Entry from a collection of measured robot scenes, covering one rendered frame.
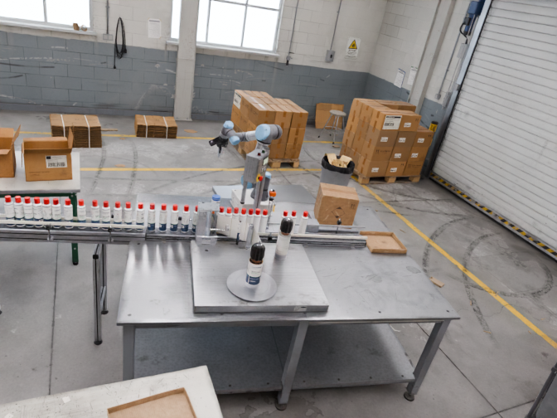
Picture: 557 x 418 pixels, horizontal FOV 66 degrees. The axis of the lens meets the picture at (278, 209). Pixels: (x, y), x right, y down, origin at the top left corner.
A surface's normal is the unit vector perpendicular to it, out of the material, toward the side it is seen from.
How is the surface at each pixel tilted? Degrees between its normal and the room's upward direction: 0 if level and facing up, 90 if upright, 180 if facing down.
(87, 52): 90
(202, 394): 0
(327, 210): 90
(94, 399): 0
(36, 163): 90
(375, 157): 91
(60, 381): 0
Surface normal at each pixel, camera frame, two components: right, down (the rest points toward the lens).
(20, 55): 0.37, 0.48
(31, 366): 0.17, -0.87
